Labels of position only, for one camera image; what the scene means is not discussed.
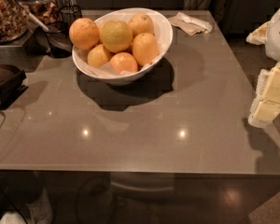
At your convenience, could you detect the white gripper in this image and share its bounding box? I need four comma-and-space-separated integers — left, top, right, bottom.
246, 8, 280, 128

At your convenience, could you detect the yellowish green top orange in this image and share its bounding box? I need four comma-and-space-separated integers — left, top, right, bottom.
101, 20, 133, 53

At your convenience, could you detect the orange at bowl right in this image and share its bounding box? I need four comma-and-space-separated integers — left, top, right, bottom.
132, 33, 160, 66

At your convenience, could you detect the orange at bowl back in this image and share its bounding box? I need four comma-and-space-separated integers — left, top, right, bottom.
128, 13, 154, 36

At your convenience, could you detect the orange at bowl front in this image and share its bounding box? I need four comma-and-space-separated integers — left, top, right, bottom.
110, 52, 138, 74

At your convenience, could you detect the white ceramic bowl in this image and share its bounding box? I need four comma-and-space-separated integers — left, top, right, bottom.
71, 7, 174, 86

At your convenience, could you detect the orange at bowl front-left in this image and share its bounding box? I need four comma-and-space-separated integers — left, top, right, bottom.
87, 44, 113, 68

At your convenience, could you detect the orange on bowl rim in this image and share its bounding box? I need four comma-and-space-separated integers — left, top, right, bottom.
69, 18, 100, 50

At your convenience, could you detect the crumpled beige napkin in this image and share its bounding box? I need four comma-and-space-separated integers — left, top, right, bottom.
168, 12, 213, 35

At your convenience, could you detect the black device on left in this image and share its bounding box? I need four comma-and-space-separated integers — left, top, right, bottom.
0, 64, 27, 110

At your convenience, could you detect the large glass snack jar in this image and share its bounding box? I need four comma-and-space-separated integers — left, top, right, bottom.
0, 0, 28, 44

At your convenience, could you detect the black wire mesh cup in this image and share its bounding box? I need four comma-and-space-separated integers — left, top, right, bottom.
60, 5, 82, 26

